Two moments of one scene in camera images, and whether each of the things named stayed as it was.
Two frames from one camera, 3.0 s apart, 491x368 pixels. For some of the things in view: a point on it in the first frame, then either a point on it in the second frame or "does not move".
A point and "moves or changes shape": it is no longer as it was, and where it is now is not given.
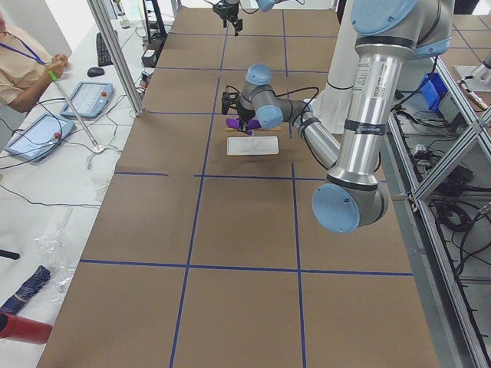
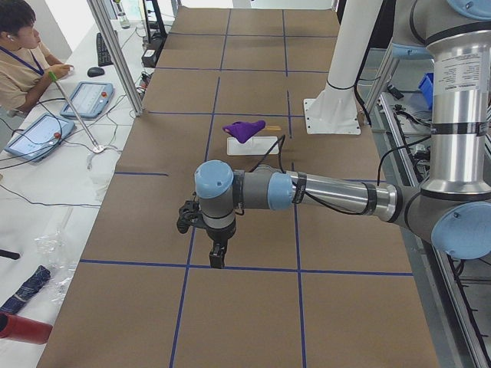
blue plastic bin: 433,90 does not move
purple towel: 252,125 moves or changes shape
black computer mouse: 95,71 does not move
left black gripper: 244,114 -> 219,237
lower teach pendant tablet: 41,139 does not move
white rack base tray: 252,146 does not move
